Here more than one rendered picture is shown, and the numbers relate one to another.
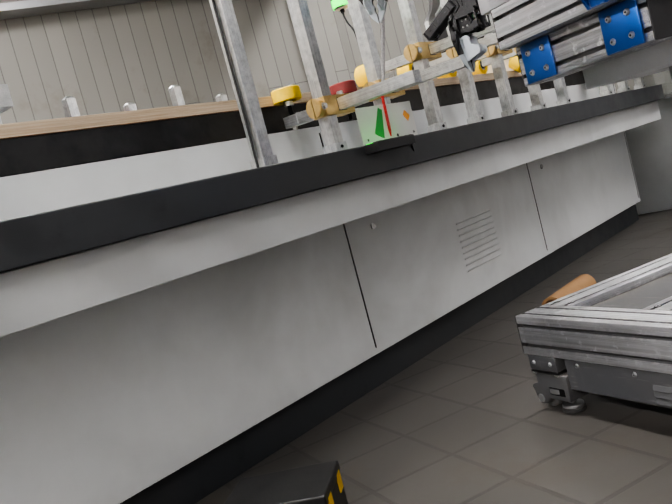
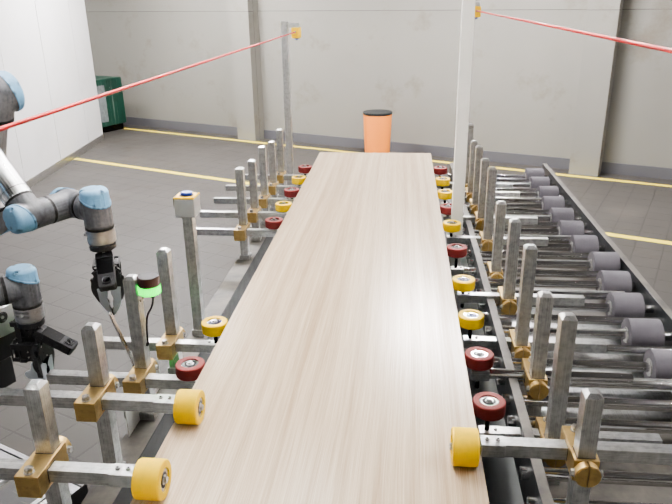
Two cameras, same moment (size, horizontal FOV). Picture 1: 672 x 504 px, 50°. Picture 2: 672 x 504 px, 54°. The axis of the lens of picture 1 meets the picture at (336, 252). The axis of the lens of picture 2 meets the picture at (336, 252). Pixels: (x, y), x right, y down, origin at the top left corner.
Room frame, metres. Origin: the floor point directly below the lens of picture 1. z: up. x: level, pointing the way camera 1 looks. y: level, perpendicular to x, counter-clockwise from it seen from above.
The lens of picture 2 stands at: (3.70, -0.74, 1.83)
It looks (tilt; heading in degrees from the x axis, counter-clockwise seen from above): 21 degrees down; 144
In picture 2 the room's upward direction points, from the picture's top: 1 degrees counter-clockwise
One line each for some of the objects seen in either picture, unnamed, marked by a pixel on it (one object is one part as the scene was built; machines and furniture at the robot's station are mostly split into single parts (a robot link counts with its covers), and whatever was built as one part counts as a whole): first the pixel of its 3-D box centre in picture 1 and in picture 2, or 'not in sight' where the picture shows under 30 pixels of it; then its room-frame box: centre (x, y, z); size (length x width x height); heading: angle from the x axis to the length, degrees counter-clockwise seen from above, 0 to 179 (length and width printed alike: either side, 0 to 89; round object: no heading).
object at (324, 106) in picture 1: (330, 106); (171, 342); (1.88, -0.08, 0.82); 0.13 x 0.06 x 0.05; 138
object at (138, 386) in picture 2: (382, 89); (142, 376); (2.07, -0.24, 0.84); 0.13 x 0.06 x 0.05; 138
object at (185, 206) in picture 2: not in sight; (187, 205); (1.67, 0.11, 1.18); 0.07 x 0.07 x 0.08; 48
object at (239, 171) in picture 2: not in sight; (242, 218); (1.12, 0.60, 0.90); 0.03 x 0.03 x 0.48; 48
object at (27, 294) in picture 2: not in sight; (22, 286); (1.90, -0.47, 1.12); 0.09 x 0.08 x 0.11; 87
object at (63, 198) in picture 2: not in sight; (66, 204); (1.88, -0.32, 1.32); 0.11 x 0.11 x 0.08; 22
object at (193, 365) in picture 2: (346, 101); (191, 379); (2.18, -0.14, 0.85); 0.08 x 0.08 x 0.11
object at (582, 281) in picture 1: (570, 296); not in sight; (2.49, -0.75, 0.04); 0.30 x 0.08 x 0.08; 138
